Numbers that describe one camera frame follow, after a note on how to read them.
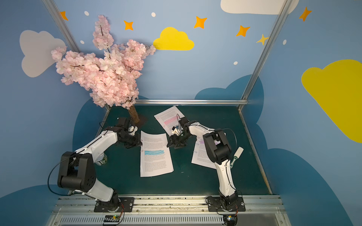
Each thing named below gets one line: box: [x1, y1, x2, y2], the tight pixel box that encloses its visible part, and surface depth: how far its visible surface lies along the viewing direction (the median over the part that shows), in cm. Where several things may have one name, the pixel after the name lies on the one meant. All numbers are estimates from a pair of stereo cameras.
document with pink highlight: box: [153, 105, 186, 137], surface depth 117 cm
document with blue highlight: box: [140, 130, 174, 178], surface depth 93 cm
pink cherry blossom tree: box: [50, 15, 157, 124], surface depth 67 cm
